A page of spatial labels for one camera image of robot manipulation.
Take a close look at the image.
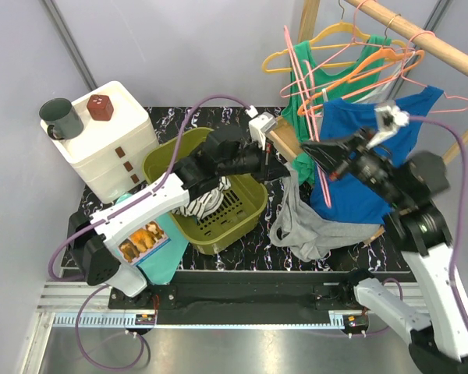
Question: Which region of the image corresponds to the white drawer unit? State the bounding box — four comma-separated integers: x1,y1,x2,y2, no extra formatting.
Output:
48,81,158,203

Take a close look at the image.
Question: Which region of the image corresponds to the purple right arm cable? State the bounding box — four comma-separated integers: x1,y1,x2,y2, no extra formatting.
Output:
381,115,468,351

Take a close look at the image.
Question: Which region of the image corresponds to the black white striped tank top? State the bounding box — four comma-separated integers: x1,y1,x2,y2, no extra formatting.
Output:
172,177,231,220

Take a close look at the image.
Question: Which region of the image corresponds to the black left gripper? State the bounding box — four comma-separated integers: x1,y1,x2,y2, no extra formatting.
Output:
218,136,291,185

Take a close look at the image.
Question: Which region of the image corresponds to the white cable duct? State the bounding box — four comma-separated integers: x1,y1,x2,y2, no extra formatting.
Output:
54,312,369,330

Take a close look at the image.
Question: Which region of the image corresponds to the dark red cube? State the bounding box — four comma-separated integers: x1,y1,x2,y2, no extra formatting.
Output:
87,94,114,122

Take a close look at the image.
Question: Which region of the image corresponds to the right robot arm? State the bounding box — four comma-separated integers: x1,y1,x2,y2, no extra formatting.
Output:
300,129,468,373

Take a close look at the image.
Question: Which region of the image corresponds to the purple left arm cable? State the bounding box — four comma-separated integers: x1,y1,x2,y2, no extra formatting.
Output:
48,93,254,370

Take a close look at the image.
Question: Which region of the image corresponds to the pink hanger under blue top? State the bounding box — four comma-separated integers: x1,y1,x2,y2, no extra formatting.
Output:
307,30,468,118

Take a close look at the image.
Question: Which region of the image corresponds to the green tank top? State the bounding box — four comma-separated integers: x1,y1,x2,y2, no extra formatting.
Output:
282,35,392,185

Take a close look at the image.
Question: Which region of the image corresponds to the olive green plastic basket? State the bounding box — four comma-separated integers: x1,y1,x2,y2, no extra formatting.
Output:
142,127,268,256

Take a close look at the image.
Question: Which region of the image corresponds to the wooden clothes rack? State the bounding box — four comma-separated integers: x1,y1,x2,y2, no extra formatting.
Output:
268,0,468,246

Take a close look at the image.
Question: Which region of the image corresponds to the blue tank top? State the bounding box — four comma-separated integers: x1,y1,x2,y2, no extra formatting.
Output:
310,86,443,224

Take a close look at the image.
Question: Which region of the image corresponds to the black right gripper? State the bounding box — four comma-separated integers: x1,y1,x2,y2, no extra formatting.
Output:
301,125,409,209

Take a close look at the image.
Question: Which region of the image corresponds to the yellow velvet hanger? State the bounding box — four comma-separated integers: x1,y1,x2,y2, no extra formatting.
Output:
261,0,408,76

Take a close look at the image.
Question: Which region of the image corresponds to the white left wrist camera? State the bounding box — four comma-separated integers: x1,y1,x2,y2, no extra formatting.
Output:
246,105,277,151

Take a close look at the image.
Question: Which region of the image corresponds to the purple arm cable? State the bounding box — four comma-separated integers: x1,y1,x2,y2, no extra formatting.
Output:
381,115,468,351
48,93,254,370

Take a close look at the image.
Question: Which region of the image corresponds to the orange plastic hanger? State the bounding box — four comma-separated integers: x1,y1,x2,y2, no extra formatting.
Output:
296,46,425,117

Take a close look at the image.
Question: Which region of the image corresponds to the pink wire hanger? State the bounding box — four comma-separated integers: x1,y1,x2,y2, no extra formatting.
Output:
262,1,371,76

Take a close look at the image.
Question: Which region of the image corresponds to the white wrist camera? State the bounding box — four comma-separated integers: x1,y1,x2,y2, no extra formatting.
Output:
367,101,410,150
246,105,277,151

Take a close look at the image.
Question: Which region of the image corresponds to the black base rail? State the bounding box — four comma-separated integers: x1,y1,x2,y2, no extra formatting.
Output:
97,270,358,312

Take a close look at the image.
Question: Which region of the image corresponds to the light grey tank top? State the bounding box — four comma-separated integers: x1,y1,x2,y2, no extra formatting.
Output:
313,59,402,104

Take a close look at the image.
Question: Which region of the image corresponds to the dark green mug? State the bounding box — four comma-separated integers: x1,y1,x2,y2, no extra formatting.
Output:
39,98,83,141

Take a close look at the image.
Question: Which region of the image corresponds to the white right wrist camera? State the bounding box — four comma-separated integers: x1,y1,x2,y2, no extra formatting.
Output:
367,101,410,150

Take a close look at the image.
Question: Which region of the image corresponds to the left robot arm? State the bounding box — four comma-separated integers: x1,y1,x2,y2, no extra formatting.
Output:
66,127,289,309

